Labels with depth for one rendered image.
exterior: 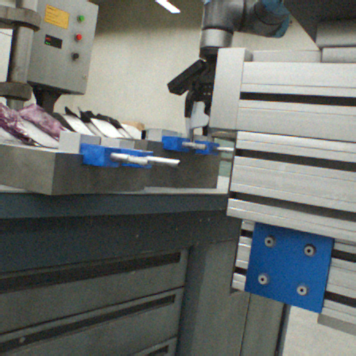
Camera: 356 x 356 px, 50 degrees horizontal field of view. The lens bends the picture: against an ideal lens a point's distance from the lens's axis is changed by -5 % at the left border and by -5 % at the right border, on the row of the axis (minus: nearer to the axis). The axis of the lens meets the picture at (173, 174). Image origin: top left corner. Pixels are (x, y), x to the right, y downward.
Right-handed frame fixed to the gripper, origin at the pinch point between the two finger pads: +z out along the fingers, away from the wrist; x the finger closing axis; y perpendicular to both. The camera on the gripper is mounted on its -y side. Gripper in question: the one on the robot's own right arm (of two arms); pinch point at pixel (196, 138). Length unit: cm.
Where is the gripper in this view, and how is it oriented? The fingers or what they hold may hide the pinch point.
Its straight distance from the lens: 91.9
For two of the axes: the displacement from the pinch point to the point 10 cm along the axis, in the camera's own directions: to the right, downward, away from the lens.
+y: 7.6, 1.3, -6.3
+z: -1.3, 9.9, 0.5
